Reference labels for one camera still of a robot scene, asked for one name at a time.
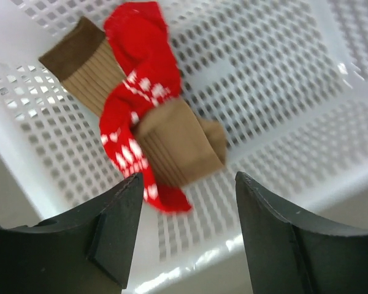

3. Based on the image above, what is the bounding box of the white perforated plastic basket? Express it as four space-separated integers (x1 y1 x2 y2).
0 1 368 293

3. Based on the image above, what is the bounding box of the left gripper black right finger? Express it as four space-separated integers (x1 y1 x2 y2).
236 171 368 293

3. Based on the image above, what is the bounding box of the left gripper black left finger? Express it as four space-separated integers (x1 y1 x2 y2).
0 173 144 293

